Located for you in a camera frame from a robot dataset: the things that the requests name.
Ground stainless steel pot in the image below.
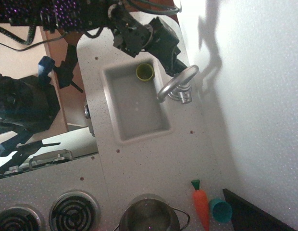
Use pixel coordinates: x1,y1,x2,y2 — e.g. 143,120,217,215
114,198,190,231

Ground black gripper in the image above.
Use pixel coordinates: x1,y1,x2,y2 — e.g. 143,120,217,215
144,17,187,77

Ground grey toy sink basin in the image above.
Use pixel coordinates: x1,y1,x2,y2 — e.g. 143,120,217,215
100,56,174,145

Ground yellow-green plastic cup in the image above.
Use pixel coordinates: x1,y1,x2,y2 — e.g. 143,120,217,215
136,63,154,82

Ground silver cabinet door handle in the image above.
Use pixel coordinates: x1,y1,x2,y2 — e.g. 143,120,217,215
28,149,73,169

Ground blue black spring clamp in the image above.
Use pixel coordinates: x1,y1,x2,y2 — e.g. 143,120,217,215
38,44,84,93

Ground orange toy carrot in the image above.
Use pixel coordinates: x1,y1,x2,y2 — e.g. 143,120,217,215
191,180,210,231

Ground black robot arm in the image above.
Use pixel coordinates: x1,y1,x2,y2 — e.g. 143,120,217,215
0,0,187,77

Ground left black stove burner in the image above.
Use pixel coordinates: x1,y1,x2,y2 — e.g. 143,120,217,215
0,204,46,231

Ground dark cable bundle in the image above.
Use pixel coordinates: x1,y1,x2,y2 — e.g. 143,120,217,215
126,0,183,15

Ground right black stove burner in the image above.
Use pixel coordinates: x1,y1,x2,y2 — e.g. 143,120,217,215
49,190,101,231

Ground thin black floor cable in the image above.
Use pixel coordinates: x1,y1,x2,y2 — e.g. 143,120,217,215
0,33,68,52

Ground silver curved faucet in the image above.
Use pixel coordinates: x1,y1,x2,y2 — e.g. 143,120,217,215
157,65,199,104

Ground blue black lower clamp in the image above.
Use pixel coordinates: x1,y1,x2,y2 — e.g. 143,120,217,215
0,131,61,174

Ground black stove burner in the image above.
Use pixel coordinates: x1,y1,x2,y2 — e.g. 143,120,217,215
49,190,101,231
0,204,46,231

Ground teal plastic cup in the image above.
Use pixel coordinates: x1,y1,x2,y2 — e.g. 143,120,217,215
209,198,233,223

